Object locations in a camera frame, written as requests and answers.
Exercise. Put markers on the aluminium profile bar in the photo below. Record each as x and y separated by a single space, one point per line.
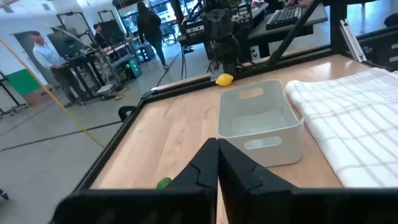
353 40

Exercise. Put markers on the computer tower with green lights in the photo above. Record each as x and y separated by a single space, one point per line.
133 67

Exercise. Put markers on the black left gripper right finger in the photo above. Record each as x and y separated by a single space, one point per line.
248 186

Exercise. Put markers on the black drawer cabinet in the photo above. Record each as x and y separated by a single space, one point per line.
379 49

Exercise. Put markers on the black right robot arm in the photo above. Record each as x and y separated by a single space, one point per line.
227 49

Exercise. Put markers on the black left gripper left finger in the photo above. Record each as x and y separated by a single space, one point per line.
199 174

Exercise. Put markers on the brown cardboard box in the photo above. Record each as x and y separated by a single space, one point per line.
34 98

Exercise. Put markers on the white checked cloth towel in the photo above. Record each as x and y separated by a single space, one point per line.
348 124

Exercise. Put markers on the green vegetable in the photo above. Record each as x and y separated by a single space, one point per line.
163 183

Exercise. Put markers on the person's hand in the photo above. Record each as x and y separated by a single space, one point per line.
298 3

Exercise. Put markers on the green board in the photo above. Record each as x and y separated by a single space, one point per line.
23 82

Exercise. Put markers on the grey desk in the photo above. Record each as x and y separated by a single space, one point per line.
314 17

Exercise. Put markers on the black standing desk workstation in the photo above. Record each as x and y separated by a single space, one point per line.
65 43

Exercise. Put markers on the person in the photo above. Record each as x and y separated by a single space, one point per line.
46 56
99 37
149 25

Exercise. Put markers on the white plastic bin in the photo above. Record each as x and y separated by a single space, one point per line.
264 149

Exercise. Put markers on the black keyboard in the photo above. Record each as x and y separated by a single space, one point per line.
283 17

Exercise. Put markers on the yellow lemon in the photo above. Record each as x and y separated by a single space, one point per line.
224 80

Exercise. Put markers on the black table frame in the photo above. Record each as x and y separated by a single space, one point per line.
109 152

